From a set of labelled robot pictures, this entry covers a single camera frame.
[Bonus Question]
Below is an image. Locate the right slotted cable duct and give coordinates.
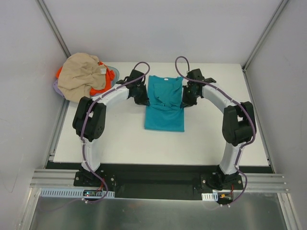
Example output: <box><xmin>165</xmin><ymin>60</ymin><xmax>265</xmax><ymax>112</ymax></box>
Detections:
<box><xmin>201</xmin><ymin>192</ymin><xmax>218</xmax><ymax>202</ymax></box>

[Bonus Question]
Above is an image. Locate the left slotted cable duct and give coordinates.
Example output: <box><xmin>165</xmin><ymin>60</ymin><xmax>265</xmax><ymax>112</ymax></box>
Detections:
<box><xmin>40</xmin><ymin>188</ymin><xmax>115</xmax><ymax>199</ymax></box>

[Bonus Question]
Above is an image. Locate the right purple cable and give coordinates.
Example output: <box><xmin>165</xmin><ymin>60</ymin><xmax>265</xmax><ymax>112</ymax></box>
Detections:
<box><xmin>174</xmin><ymin>56</ymin><xmax>257</xmax><ymax>209</ymax></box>

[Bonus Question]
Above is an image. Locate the teal t-shirt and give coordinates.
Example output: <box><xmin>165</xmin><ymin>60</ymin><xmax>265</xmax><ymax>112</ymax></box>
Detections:
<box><xmin>144</xmin><ymin>75</ymin><xmax>185</xmax><ymax>132</ymax></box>

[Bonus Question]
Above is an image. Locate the blue-grey plastic basket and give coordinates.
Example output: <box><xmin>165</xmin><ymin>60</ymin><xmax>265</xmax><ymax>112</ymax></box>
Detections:
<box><xmin>52</xmin><ymin>63</ymin><xmax>120</xmax><ymax>103</ymax></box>

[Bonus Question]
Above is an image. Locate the purple cable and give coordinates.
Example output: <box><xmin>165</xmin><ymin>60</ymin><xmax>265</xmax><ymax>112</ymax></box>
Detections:
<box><xmin>174</xmin><ymin>56</ymin><xmax>257</xmax><ymax>209</ymax></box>
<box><xmin>80</xmin><ymin>61</ymin><xmax>151</xmax><ymax>204</ymax></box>

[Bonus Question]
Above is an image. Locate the beige t-shirt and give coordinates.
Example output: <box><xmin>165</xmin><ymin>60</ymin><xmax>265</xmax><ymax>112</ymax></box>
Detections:
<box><xmin>58</xmin><ymin>53</ymin><xmax>107</xmax><ymax>103</ymax></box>

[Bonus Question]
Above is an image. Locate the lavender t-shirt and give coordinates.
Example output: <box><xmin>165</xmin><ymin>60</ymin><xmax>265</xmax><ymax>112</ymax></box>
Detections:
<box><xmin>53</xmin><ymin>80</ymin><xmax>65</xmax><ymax>98</ymax></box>

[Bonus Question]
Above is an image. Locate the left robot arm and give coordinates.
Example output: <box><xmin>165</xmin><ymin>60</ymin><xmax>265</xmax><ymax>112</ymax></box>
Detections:
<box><xmin>72</xmin><ymin>69</ymin><xmax>150</xmax><ymax>186</ymax></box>

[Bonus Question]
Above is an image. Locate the orange t-shirt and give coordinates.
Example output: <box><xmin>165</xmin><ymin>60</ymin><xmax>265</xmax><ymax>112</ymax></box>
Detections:
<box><xmin>56</xmin><ymin>67</ymin><xmax>119</xmax><ymax>96</ymax></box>

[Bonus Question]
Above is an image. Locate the corner aluminium post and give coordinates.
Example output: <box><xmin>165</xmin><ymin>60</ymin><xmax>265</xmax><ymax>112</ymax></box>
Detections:
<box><xmin>241</xmin><ymin>0</ymin><xmax>291</xmax><ymax>72</ymax></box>
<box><xmin>36</xmin><ymin>0</ymin><xmax>71</xmax><ymax>58</ymax></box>

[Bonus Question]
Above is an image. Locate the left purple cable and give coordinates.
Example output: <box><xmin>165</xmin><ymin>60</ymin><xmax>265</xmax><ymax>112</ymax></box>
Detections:
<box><xmin>80</xmin><ymin>61</ymin><xmax>151</xmax><ymax>204</ymax></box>

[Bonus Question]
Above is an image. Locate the left corner aluminium post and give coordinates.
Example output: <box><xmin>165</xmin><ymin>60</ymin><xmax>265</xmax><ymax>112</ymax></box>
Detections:
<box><xmin>36</xmin><ymin>0</ymin><xmax>71</xmax><ymax>58</ymax></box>

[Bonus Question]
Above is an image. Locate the slotted cable duct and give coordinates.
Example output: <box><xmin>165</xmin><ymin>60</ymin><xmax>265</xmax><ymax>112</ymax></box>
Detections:
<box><xmin>201</xmin><ymin>192</ymin><xmax>218</xmax><ymax>202</ymax></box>
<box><xmin>40</xmin><ymin>188</ymin><xmax>115</xmax><ymax>199</ymax></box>

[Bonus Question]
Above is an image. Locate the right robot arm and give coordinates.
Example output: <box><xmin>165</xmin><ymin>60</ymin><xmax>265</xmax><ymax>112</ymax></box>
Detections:
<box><xmin>181</xmin><ymin>69</ymin><xmax>257</xmax><ymax>190</ymax></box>

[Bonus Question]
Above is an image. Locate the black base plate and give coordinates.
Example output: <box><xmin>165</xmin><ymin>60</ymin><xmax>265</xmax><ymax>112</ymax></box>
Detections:
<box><xmin>73</xmin><ymin>163</ymin><xmax>248</xmax><ymax>201</ymax></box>

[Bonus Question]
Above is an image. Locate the right corner aluminium post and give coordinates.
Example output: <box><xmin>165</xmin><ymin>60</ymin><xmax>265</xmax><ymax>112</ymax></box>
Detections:
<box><xmin>241</xmin><ymin>0</ymin><xmax>291</xmax><ymax>72</ymax></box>

